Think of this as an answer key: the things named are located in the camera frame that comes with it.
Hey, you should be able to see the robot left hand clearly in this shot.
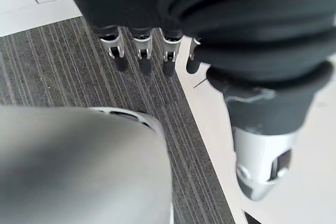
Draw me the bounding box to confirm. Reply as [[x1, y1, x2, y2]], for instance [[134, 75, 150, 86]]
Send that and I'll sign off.
[[56, 0, 336, 202]]

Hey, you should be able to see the grey striped carpet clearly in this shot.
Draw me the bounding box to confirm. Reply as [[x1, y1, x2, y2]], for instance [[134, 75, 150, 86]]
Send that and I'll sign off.
[[0, 16, 236, 224]]

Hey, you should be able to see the silver robot leg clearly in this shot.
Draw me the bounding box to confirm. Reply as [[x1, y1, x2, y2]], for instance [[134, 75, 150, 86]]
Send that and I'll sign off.
[[0, 105, 174, 224]]

